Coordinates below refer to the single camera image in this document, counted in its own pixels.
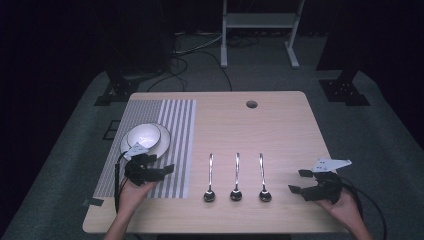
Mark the dark round table grommet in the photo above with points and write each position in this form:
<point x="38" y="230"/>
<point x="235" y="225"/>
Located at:
<point x="251" y="104"/>

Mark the black stand with base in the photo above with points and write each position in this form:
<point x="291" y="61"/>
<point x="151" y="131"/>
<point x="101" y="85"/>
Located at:
<point x="120" y="90"/>
<point x="345" y="88"/>

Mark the white metal stand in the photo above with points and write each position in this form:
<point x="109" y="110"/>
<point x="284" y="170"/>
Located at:
<point x="260" y="20"/>

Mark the person's left hand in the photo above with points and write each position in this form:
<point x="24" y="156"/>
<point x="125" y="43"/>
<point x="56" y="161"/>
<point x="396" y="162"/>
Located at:
<point x="131" y="196"/>

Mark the dark floor socket box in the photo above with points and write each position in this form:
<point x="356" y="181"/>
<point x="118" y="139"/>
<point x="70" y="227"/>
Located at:
<point x="111" y="130"/>

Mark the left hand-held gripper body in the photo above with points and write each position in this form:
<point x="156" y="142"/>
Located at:
<point x="136" y="168"/>

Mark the person's right hand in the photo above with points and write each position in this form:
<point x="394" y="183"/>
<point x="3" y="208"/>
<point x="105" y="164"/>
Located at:
<point x="346" y="210"/>

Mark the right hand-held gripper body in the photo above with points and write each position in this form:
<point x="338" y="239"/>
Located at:
<point x="328" y="188"/>

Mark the grey striped placemat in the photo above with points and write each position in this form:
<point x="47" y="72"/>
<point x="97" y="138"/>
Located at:
<point x="180" y="140"/>

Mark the white bowl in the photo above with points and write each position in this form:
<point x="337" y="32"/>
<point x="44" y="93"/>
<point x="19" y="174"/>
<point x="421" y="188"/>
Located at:
<point x="145" y="135"/>

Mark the metal spoon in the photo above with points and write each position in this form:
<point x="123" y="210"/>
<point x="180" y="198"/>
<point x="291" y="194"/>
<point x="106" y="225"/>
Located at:
<point x="262" y="173"/>
<point x="237" y="173"/>
<point x="210" y="173"/>

